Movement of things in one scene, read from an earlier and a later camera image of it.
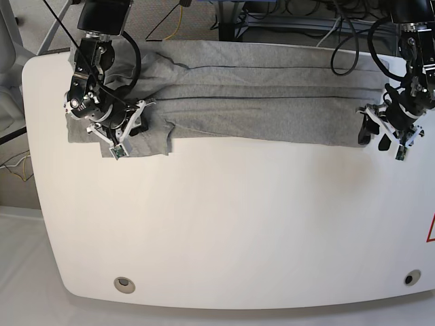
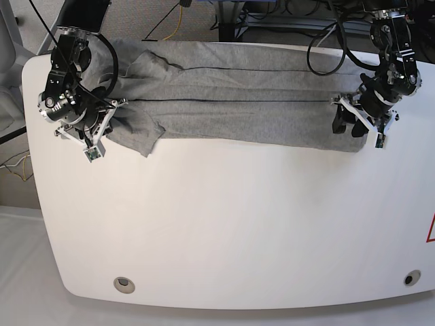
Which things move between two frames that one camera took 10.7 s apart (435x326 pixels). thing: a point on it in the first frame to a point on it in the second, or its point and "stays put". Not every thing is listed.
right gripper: [404, 138] to [380, 125]
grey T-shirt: [258, 92] stays put
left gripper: [122, 148] to [94, 149]
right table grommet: [412, 278] stays put
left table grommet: [124, 285] stays put
